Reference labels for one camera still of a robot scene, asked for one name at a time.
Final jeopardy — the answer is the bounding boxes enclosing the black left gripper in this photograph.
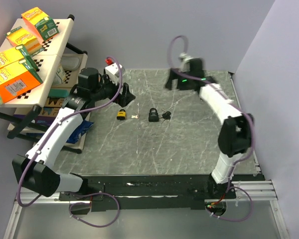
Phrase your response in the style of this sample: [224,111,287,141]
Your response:
[91,73,135,107]

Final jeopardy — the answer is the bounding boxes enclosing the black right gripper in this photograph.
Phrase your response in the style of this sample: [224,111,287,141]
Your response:
[164,68,194,91]

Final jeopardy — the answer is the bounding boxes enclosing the yellow padlock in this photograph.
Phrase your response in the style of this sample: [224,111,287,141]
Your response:
[117,109,127,120]

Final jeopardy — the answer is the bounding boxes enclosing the black Kaijing padlock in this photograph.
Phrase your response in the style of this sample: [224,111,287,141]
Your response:
[148,108,159,122]

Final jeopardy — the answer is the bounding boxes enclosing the black padlock keys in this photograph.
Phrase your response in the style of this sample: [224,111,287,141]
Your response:
[161,111,171,122]

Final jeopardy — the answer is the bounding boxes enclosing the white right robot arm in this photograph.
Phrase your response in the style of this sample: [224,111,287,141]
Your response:
[167,53,255,198]

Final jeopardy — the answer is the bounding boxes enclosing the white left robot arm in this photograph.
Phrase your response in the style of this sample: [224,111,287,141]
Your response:
[12,63,135,200]

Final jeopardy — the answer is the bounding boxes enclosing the blue Doritos chip bag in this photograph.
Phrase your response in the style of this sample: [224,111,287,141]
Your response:
[66,120,94,144]

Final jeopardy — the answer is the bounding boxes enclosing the teal box on shelf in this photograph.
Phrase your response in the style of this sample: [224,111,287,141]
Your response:
[48,88,69,98]

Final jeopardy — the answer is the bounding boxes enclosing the white folding shelf rack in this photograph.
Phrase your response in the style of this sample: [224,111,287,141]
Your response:
[0,14,88,142]

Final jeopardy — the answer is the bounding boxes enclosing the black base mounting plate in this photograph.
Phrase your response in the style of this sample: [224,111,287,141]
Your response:
[59,174,236,212]

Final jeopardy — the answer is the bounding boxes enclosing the orange sponge box top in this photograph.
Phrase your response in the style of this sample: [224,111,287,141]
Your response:
[21,7,59,41]

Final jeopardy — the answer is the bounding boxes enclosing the large orange sponge box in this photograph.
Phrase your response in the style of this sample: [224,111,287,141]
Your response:
[0,58,43,105]

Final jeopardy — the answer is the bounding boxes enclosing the yellow sponge pack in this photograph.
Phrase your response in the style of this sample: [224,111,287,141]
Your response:
[5,26,44,56]

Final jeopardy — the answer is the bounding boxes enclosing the yellow sponge box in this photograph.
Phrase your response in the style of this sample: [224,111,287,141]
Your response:
[0,44,38,70]

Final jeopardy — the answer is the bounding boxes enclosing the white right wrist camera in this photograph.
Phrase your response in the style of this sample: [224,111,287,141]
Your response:
[178,52,193,65]

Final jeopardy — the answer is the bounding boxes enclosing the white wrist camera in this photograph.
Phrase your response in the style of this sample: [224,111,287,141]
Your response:
[104,57,125,85]
[178,52,193,65]

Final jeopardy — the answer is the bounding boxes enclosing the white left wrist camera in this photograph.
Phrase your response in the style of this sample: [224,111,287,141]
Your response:
[104,57,125,85]

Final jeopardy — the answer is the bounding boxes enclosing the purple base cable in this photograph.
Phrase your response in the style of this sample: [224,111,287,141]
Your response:
[69,193,120,229]

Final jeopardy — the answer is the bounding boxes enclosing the aluminium frame rail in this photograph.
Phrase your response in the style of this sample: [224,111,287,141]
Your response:
[4,181,289,239]

